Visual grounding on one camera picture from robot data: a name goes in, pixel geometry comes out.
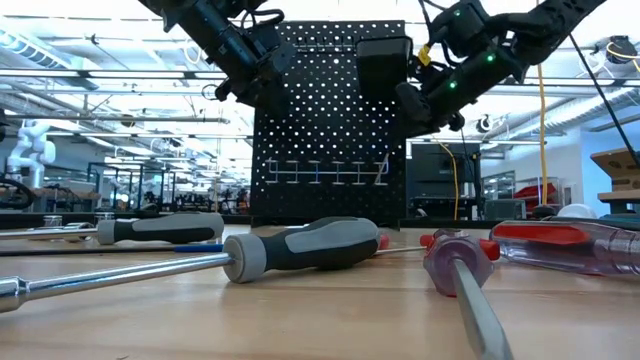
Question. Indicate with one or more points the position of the black round stand base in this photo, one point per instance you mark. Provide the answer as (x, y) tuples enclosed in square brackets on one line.
[(545, 212)]

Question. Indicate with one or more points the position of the white dome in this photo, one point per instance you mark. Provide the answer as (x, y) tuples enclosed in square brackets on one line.
[(577, 212)]

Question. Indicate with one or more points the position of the black plastic bin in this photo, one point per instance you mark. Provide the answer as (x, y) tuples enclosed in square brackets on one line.
[(382, 65)]

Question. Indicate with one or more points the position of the black metal pegboard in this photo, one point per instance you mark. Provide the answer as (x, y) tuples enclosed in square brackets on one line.
[(285, 210)]

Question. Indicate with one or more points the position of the cardboard box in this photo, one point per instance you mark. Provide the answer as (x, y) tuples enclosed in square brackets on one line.
[(620, 170)]

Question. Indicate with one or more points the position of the chrome socket extension bar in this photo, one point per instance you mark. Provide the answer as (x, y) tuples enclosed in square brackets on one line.
[(80, 226)]

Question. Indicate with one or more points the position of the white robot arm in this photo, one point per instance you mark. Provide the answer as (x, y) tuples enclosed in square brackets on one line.
[(32, 150)]

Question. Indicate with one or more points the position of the metal pegboard hook rack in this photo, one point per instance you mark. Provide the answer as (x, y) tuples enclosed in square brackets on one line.
[(320, 44)]

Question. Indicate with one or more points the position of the black cabinet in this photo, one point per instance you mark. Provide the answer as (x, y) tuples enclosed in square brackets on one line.
[(430, 175)]

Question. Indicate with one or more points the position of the grey box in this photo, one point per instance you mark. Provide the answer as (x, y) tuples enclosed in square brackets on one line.
[(505, 210)]

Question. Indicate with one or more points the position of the chrome deep socket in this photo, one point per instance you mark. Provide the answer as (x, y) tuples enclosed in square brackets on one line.
[(104, 216)]

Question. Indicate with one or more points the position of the red plastic bin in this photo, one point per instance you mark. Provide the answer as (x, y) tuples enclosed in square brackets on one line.
[(535, 192)]

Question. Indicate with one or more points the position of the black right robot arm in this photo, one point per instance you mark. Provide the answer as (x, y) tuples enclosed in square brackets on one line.
[(545, 20)]

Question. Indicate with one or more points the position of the large clear red screwdriver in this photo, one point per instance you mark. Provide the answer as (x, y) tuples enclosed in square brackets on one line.
[(550, 245)]

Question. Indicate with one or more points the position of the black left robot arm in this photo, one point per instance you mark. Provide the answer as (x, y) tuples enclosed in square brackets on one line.
[(210, 30)]

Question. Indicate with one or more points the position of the wooden top table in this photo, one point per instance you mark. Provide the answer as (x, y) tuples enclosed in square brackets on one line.
[(620, 196)]

